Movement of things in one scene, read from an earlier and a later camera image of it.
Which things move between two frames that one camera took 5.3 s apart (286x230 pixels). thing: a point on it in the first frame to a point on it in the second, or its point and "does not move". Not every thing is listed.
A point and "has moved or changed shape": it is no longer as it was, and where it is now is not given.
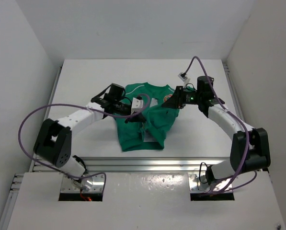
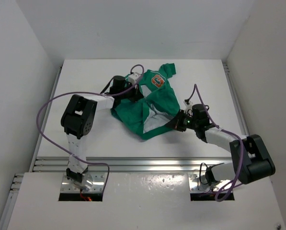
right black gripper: (176, 100) to (176, 123)
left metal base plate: (94, 184) does not move
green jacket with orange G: (151, 133) has moved or changed shape
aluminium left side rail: (11, 198) does not move
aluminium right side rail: (237, 102) does not move
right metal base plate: (198, 183) does not move
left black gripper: (138, 117) to (136, 94)
